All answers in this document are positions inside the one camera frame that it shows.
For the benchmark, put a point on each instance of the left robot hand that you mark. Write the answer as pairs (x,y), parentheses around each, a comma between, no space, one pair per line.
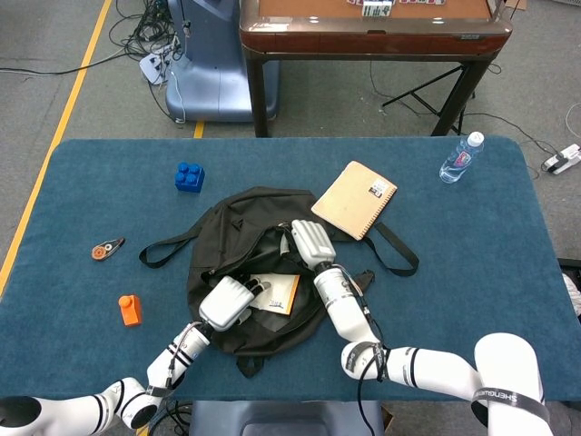
(224,304)

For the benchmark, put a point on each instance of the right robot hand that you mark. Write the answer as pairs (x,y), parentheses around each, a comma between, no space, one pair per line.
(313,243)

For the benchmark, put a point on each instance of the large white paper notebook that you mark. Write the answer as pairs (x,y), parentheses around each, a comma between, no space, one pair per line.
(281,295)

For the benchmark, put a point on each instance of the black backpack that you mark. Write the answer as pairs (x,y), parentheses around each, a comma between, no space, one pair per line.
(227,236)

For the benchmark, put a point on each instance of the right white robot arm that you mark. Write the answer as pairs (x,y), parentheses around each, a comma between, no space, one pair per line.
(345,313)

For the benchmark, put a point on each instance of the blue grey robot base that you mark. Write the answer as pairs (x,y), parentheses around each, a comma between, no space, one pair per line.
(290,418)

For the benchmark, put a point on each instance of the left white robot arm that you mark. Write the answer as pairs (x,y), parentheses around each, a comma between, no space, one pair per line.
(181,354)

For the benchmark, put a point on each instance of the beige spiral notebook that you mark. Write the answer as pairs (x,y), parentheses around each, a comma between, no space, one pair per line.
(354,200)

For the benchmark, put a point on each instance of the orange toy block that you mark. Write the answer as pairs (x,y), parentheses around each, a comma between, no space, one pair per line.
(131,313)

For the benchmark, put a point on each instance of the blue building block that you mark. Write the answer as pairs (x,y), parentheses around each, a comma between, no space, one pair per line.
(188,179)

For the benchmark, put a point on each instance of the orange correction tape dispenser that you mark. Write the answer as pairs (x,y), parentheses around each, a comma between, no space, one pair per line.
(106,249)

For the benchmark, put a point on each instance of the blue table cloth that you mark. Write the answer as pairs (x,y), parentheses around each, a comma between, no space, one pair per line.
(454,295)

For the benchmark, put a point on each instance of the clear plastic water bottle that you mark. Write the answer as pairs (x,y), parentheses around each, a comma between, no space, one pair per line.
(458,161)

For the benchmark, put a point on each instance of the brown mahjong table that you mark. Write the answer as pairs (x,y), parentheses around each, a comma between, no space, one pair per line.
(363,41)

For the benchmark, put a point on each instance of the white power strip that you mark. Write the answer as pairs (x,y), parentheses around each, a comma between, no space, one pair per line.
(150,66)
(565,159)

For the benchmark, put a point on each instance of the green print mahjong tiles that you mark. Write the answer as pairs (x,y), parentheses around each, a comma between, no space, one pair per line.
(377,9)

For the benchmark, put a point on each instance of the white fabric bundle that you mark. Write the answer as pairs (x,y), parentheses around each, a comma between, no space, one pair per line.
(574,295)

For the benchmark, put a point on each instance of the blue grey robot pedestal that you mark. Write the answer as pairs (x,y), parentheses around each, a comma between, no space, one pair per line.
(209,82)

